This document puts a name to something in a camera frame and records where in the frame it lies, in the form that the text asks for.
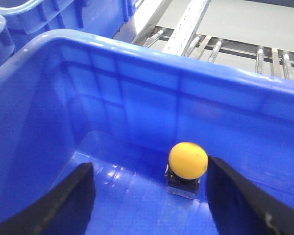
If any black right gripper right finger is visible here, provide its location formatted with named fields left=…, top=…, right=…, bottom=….
left=206, top=156, right=294, bottom=235

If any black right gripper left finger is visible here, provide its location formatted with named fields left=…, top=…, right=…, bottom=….
left=0, top=163, right=96, bottom=235

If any yellow mushroom push button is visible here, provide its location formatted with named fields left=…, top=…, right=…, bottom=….
left=165, top=141, right=208, bottom=200

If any right blue plastic bin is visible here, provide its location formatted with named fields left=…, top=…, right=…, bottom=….
left=0, top=29, right=294, bottom=235

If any blue plastic bin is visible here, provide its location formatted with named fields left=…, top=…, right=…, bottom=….
left=0, top=29, right=294, bottom=235
left=0, top=0, right=136, bottom=65

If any roller conveyor rack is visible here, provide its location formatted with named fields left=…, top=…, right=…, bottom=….
left=113, top=0, right=294, bottom=81

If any left blue plastic bin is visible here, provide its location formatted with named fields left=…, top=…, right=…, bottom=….
left=0, top=0, right=136, bottom=65

